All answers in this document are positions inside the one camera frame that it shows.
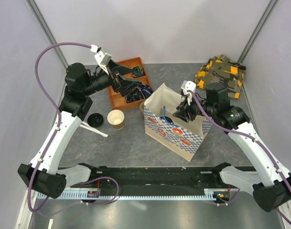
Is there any cardboard cup carrier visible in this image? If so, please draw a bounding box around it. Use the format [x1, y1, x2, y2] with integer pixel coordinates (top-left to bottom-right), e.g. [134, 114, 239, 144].
[139, 102, 144, 114]

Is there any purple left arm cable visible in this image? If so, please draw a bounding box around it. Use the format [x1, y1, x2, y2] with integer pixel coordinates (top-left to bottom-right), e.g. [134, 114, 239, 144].
[27, 42, 120, 217]

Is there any black patterned rolled sock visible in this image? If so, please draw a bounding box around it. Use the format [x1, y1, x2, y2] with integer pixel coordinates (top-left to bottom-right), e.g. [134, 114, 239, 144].
[125, 88, 140, 103]

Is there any camouflage cloth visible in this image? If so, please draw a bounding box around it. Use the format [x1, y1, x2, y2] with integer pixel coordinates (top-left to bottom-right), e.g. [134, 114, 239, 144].
[194, 54, 246, 99]

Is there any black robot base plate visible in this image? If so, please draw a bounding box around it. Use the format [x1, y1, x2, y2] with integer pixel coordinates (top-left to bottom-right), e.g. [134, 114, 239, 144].
[69, 163, 255, 194]

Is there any checkered paper takeout bag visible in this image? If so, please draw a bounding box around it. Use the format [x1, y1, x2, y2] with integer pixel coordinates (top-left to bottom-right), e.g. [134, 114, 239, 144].
[144, 84, 212, 161]

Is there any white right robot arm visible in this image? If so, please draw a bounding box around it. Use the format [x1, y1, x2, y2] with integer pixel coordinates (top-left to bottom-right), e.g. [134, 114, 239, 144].
[173, 81, 291, 212]

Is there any green blue rolled sock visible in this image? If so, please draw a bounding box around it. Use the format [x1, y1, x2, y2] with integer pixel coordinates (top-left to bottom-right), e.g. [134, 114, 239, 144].
[132, 66, 145, 78]

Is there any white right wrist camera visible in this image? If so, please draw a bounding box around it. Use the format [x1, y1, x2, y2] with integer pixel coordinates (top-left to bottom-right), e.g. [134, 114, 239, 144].
[181, 80, 196, 105]

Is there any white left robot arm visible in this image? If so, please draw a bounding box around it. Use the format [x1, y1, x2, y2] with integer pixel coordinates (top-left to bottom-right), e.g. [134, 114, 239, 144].
[18, 60, 141, 198]

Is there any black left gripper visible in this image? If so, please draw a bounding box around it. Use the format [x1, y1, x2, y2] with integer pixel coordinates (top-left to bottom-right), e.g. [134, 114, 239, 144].
[83, 60, 141, 97]

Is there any grey slotted cable duct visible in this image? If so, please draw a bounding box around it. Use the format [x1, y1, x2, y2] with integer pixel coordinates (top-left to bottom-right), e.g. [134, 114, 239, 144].
[37, 188, 217, 200]

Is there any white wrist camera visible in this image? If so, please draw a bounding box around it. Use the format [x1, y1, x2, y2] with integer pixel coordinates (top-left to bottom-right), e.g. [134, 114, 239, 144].
[90, 44, 112, 75]
[181, 80, 196, 105]

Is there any paper cup near tray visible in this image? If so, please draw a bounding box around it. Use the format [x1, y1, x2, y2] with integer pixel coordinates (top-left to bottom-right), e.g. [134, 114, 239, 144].
[107, 110, 125, 130]

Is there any black plastic cup lid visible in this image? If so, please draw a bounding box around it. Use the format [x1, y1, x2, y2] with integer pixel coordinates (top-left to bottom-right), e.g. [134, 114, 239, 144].
[87, 113, 104, 128]

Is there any wrapped straw middle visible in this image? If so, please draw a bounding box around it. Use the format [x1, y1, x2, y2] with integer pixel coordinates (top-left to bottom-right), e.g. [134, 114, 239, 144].
[80, 125, 108, 137]

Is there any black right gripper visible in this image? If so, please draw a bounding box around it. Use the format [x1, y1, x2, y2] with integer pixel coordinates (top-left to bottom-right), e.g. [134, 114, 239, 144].
[173, 92, 217, 123]

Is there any blue striped rolled sock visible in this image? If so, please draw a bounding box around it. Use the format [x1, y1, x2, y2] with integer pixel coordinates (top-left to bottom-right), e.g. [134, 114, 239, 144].
[137, 84, 154, 100]

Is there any wrapped straw upper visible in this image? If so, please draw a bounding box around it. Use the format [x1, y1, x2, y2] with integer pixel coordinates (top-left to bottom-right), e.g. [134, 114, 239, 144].
[81, 122, 91, 128]

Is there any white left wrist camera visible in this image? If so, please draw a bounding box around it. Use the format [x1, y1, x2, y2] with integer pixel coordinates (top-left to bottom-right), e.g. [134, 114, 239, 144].
[90, 44, 112, 75]

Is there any wrapped straw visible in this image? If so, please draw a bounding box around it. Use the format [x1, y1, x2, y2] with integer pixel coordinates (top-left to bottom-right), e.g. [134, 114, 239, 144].
[81, 122, 91, 128]
[80, 125, 108, 137]

